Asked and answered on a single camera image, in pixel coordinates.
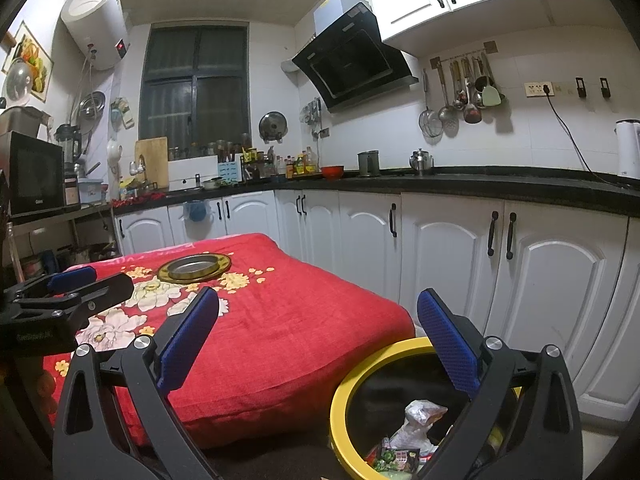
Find black power cable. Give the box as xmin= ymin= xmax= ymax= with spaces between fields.
xmin=542 ymin=85 xmax=633 ymax=188

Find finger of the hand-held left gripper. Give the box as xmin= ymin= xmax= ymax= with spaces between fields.
xmin=15 ymin=273 xmax=135 ymax=332
xmin=0 ymin=266 xmax=98 ymax=308

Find black microwave oven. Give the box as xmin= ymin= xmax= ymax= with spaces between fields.
xmin=0 ymin=131 xmax=67 ymax=218

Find steel canister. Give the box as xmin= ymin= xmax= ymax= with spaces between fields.
xmin=357 ymin=150 xmax=381 ymax=177

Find white water heater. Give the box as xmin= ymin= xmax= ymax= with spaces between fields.
xmin=61 ymin=0 xmax=132 ymax=72

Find yellow-rimmed black bin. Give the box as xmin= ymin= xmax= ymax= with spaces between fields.
xmin=329 ymin=336 xmax=523 ymax=480

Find white lidded container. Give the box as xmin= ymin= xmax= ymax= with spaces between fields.
xmin=77 ymin=178 xmax=108 ymax=206

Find gold-rimmed metal dish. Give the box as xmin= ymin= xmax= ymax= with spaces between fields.
xmin=157 ymin=253 xmax=232 ymax=282

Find green and black wrapper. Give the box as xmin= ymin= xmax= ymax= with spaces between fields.
xmin=374 ymin=446 xmax=422 ymax=473

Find white printed plastic bag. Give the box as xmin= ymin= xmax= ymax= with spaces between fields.
xmin=389 ymin=399 xmax=449 ymax=453

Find group of condiment bottles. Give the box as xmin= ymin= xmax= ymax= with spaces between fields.
xmin=276 ymin=146 xmax=321 ymax=178

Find white electric kettle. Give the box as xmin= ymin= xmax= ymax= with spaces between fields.
xmin=615 ymin=119 xmax=640 ymax=179

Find white dish box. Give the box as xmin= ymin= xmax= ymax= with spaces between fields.
xmin=167 ymin=157 xmax=219 ymax=188

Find wall-hung steel pot lid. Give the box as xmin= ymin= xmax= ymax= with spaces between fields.
xmin=258 ymin=111 xmax=289 ymax=142

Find row of windowsill jars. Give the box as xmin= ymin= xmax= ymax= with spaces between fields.
xmin=168 ymin=133 xmax=252 ymax=160

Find pile of red chillies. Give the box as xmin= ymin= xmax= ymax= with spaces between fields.
xmin=110 ymin=191 xmax=168 ymax=209

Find green spatula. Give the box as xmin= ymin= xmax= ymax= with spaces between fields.
xmin=481 ymin=57 xmax=506 ymax=109

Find black range hood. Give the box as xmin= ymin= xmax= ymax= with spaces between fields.
xmin=291 ymin=0 xmax=420 ymax=113

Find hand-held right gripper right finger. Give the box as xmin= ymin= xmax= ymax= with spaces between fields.
xmin=415 ymin=287 xmax=583 ymax=480

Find hanging kitchen cloths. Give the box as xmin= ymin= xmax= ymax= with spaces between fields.
xmin=110 ymin=97 xmax=136 ymax=130

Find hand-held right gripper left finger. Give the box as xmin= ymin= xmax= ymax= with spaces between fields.
xmin=51 ymin=286 xmax=221 ymax=480

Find spice rack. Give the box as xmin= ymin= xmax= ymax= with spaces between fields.
xmin=241 ymin=146 xmax=277 ymax=181

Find dark kitchen window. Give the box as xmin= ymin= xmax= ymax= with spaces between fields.
xmin=138 ymin=22 xmax=251 ymax=158

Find metal shelf rack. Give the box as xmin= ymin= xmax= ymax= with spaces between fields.
xmin=0 ymin=203 xmax=118 ymax=281

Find wall-hung steel basin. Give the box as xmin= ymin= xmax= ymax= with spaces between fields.
xmin=77 ymin=91 xmax=107 ymax=123

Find row of white base cabinets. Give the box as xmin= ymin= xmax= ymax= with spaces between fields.
xmin=114 ymin=187 xmax=640 ymax=421

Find steel teapot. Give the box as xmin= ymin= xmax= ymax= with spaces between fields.
xmin=409 ymin=148 xmax=435 ymax=176

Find dark cooking pot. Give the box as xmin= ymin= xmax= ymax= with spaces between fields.
xmin=75 ymin=242 xmax=120 ymax=262

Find utensil wall rail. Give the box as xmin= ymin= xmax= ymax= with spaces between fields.
xmin=430 ymin=40 xmax=499 ymax=68

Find dark soup ladle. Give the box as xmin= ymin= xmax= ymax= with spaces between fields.
xmin=463 ymin=60 xmax=483 ymax=125

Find black blender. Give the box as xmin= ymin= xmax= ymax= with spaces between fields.
xmin=55 ymin=124 xmax=83 ymax=165

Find red floral blanket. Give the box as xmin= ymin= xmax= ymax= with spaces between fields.
xmin=42 ymin=232 xmax=417 ymax=448

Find fruit wall poster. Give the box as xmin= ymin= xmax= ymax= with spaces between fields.
xmin=1 ymin=21 xmax=55 ymax=106

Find steel slotted skimmer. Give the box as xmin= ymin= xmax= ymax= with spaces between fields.
xmin=438 ymin=62 xmax=460 ymax=137

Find wooden cutting board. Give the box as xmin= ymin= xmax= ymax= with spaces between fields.
xmin=134 ymin=136 xmax=169 ymax=189

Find glass pot lid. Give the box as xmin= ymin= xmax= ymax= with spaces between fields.
xmin=4 ymin=57 xmax=35 ymax=102

